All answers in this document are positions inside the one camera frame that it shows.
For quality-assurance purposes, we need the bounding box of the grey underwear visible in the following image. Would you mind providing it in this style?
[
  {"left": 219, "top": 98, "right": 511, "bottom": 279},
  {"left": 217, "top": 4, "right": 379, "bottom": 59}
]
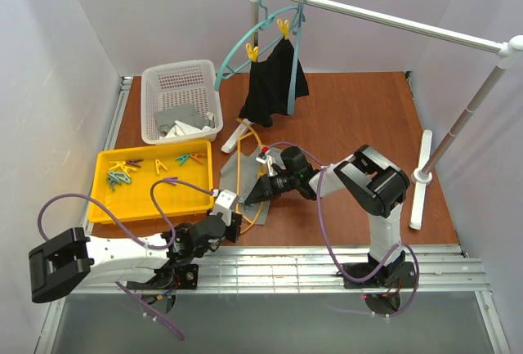
[{"left": 219, "top": 148, "right": 262, "bottom": 219}]

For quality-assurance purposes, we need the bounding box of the yellow hanger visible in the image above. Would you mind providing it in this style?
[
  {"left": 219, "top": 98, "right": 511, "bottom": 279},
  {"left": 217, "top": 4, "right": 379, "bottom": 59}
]
[{"left": 236, "top": 119, "right": 270, "bottom": 236}]

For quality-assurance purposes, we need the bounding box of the grey-blue hanger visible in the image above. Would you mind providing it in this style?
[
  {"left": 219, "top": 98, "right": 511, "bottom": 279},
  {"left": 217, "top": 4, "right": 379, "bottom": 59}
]
[{"left": 287, "top": 0, "right": 305, "bottom": 115}]

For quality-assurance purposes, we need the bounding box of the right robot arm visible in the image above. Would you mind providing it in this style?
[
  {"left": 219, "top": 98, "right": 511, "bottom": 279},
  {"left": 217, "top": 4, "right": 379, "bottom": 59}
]
[{"left": 244, "top": 144, "right": 409, "bottom": 283}]

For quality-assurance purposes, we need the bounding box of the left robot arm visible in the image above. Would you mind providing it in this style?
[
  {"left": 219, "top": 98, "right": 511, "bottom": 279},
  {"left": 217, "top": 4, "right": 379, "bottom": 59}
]
[{"left": 29, "top": 213, "right": 242, "bottom": 303}]

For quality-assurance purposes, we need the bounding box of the black underwear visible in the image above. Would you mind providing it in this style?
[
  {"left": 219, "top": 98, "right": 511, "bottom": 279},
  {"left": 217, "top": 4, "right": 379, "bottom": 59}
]
[{"left": 239, "top": 39, "right": 294, "bottom": 128}]

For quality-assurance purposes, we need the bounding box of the teal hanger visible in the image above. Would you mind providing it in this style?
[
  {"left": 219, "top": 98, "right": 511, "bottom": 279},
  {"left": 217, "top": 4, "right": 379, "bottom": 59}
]
[{"left": 214, "top": 0, "right": 298, "bottom": 91}]

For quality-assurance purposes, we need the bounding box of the orange clothespin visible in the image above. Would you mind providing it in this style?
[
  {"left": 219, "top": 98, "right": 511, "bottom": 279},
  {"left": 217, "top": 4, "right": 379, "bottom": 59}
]
[{"left": 190, "top": 153, "right": 207, "bottom": 164}]

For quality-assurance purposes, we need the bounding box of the purple clothespin lower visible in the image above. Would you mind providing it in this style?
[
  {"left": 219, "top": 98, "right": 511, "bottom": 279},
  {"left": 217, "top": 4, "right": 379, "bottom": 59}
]
[{"left": 163, "top": 177, "right": 178, "bottom": 185}]

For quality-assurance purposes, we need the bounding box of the purple clothespin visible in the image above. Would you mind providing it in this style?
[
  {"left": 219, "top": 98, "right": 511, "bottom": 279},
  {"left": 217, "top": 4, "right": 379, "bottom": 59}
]
[
  {"left": 126, "top": 159, "right": 142, "bottom": 168},
  {"left": 163, "top": 177, "right": 178, "bottom": 185}
]

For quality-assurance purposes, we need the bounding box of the teal clothespin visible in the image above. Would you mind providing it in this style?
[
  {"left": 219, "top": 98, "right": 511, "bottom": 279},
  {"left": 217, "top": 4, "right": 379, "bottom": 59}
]
[
  {"left": 176, "top": 154, "right": 190, "bottom": 166},
  {"left": 107, "top": 171, "right": 132, "bottom": 191}
]

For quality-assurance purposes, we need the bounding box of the yellow clothespin in tray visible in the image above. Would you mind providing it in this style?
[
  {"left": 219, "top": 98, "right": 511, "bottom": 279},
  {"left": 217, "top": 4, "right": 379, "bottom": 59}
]
[{"left": 154, "top": 159, "right": 168, "bottom": 175}]

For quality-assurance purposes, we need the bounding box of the white cloth in basket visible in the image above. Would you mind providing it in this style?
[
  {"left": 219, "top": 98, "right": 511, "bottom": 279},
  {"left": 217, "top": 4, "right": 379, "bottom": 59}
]
[{"left": 162, "top": 112, "right": 216, "bottom": 138}]

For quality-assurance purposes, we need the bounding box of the dark grey cloth in basket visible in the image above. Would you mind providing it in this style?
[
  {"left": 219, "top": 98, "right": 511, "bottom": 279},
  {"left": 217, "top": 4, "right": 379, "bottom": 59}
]
[{"left": 154, "top": 103, "right": 215, "bottom": 137}]

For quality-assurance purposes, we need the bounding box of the white laundry basket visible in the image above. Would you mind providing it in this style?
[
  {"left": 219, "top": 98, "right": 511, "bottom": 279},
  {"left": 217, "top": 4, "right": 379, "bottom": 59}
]
[{"left": 141, "top": 60, "right": 223, "bottom": 145}]

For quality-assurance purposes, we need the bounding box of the yellow tray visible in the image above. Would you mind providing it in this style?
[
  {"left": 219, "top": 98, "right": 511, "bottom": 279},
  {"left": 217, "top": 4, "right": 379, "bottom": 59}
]
[{"left": 91, "top": 140, "right": 214, "bottom": 222}]

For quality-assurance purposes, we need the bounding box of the teal clothespin left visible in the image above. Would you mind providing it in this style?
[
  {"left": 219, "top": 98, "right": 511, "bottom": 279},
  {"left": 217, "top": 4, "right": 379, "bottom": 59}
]
[{"left": 107, "top": 171, "right": 132, "bottom": 191}]

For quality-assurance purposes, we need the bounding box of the yellow clothespin left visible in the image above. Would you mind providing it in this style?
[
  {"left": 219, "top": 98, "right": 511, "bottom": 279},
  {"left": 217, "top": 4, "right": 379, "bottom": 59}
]
[{"left": 245, "top": 43, "right": 259, "bottom": 62}]

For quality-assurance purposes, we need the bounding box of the white clothes rack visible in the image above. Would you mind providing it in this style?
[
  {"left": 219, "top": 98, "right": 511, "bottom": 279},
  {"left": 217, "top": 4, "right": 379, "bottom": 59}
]
[{"left": 220, "top": 0, "right": 523, "bottom": 231}]

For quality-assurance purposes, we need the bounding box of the yellow clothespin right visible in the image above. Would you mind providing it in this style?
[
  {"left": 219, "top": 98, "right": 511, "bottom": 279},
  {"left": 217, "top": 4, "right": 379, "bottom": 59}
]
[{"left": 277, "top": 19, "right": 290, "bottom": 40}]

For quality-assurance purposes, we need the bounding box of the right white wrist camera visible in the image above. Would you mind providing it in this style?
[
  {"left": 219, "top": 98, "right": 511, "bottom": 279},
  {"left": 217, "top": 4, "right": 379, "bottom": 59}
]
[{"left": 256, "top": 146, "right": 277, "bottom": 177}]

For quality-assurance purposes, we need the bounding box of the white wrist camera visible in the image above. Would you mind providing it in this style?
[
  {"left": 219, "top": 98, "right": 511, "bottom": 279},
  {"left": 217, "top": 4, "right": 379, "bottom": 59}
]
[
  {"left": 212, "top": 190, "right": 239, "bottom": 223},
  {"left": 256, "top": 146, "right": 277, "bottom": 177}
]

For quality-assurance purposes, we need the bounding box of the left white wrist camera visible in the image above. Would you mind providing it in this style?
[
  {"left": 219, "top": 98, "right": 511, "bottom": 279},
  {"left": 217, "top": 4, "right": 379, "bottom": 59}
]
[{"left": 212, "top": 190, "right": 239, "bottom": 223}]

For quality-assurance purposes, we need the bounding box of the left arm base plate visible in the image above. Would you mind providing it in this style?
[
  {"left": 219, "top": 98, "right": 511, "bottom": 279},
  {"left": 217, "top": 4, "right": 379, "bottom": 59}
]
[{"left": 126, "top": 264, "right": 199, "bottom": 290}]

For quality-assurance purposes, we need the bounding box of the aluminium rail frame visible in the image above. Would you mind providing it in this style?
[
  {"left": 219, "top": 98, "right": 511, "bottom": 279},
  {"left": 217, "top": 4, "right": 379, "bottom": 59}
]
[{"left": 34, "top": 75, "right": 512, "bottom": 354}]

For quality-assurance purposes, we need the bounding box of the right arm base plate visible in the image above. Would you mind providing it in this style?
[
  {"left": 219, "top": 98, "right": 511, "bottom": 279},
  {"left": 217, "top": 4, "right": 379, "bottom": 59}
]
[{"left": 342, "top": 262, "right": 417, "bottom": 289}]

